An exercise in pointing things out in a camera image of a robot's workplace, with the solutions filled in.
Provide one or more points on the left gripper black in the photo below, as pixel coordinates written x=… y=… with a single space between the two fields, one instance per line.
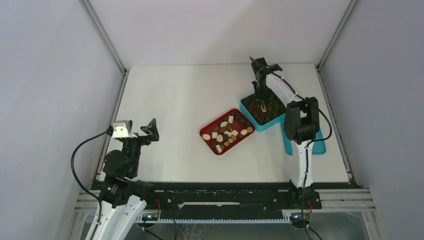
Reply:
x=151 y=130

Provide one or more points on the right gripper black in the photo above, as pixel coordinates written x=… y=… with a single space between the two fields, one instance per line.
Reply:
x=261 y=97

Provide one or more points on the wooden tongs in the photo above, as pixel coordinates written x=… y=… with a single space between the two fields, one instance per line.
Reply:
x=263 y=107

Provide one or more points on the teal chocolate box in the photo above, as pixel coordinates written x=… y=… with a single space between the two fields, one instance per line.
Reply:
x=250 y=108

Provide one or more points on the red chocolate tray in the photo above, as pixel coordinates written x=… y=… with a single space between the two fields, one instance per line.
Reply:
x=225 y=132

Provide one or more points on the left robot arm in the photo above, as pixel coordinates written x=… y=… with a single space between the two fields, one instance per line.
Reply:
x=122 y=198

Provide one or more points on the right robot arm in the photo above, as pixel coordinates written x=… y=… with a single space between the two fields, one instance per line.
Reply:
x=301 y=122

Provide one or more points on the teal box lid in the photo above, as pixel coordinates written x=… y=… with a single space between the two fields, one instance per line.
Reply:
x=319 y=147

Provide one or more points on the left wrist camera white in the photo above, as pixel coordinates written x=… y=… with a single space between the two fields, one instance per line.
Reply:
x=119 y=130

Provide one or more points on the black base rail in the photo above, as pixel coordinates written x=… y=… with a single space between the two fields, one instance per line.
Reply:
x=230 y=201

